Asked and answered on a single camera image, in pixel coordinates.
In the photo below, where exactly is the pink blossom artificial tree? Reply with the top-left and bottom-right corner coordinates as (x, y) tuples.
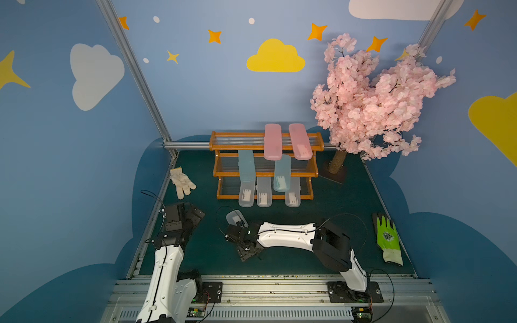
(310, 34), (456, 183)

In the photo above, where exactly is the light blue pencil case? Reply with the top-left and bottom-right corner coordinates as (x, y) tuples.
(238, 150), (256, 182)
(273, 154), (292, 192)

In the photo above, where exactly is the clear pencil case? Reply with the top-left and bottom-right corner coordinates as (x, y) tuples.
(226, 210), (249, 227)
(257, 176), (272, 207)
(238, 181), (255, 207)
(285, 177), (301, 207)

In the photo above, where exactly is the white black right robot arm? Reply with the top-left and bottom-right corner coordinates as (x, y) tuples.
(225, 219), (368, 292)

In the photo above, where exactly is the aluminium front rail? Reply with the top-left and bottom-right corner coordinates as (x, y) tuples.
(99, 275), (452, 323)

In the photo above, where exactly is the green black work glove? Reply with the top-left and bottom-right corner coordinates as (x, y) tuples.
(372, 213), (403, 266)

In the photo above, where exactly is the orange three-tier shelf rack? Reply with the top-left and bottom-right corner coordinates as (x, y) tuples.
(209, 132), (324, 200)

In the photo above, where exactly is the left green circuit board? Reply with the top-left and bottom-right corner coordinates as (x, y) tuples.
(187, 308), (206, 319)

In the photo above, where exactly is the beige knit work glove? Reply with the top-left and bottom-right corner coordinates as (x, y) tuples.
(170, 167), (197, 200)

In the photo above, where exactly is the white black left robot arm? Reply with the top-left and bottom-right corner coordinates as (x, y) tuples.
(136, 203), (205, 322)

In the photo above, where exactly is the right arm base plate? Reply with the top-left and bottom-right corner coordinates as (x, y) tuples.
(327, 281), (385, 304)

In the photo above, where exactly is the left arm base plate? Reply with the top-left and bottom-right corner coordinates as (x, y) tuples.
(193, 282), (223, 304)

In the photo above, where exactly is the pink pencil case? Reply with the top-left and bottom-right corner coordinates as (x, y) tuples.
(289, 123), (313, 160)
(264, 123), (283, 161)

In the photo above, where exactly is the right circuit board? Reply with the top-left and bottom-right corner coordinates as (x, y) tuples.
(351, 307), (373, 323)

